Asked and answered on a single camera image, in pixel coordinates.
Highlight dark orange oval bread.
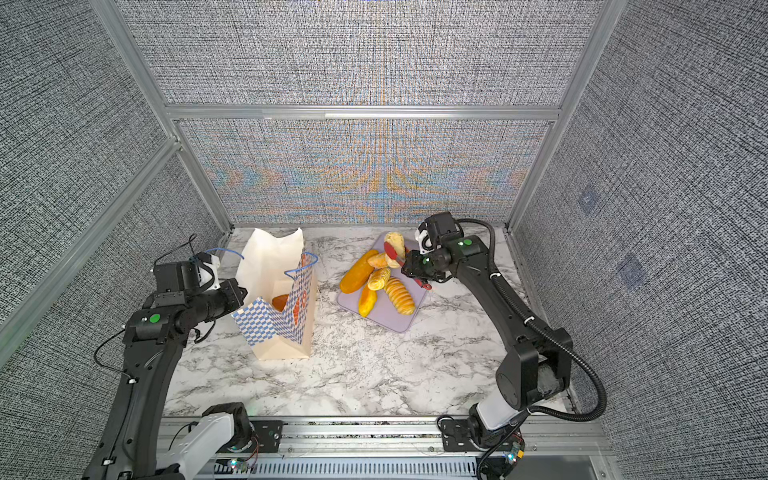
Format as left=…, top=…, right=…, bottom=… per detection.
left=271, top=294, right=289, bottom=312

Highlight red kitchen tongs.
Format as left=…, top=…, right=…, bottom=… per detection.
left=384, top=241, right=432, bottom=290

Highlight long orange baguette bread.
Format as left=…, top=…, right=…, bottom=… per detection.
left=340, top=250, right=379, bottom=294

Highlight black corrugated cable conduit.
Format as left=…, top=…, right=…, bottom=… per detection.
left=458, top=218, right=608, bottom=422

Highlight golden oval bread roll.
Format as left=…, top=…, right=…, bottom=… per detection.
left=366, top=252, right=391, bottom=271

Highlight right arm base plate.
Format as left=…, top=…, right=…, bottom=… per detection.
left=437, top=416, right=480, bottom=453

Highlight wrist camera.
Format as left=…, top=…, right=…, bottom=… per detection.
left=152, top=251, right=220, bottom=295
left=415, top=211, right=464, bottom=254

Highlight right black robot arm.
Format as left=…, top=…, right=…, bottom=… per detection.
left=402, top=232, right=572, bottom=448

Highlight aluminium front rail frame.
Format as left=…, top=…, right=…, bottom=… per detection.
left=157, top=415, right=623, bottom=479

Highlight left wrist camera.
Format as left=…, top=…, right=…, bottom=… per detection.
left=152, top=251, right=220, bottom=295

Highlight pale rectangular scored bread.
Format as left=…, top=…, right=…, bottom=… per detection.
left=384, top=232, right=406, bottom=268

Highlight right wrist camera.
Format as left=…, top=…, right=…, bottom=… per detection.
left=415, top=211, right=464, bottom=254

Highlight ridged yellow spiral bread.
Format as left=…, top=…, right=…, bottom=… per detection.
left=384, top=277, right=416, bottom=316

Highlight blue checkered paper bag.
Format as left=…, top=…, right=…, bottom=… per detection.
left=206, top=228, right=319, bottom=361

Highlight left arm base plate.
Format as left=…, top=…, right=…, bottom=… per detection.
left=220, top=420, right=285, bottom=455

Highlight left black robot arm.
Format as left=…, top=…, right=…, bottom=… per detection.
left=83, top=279, right=252, bottom=479

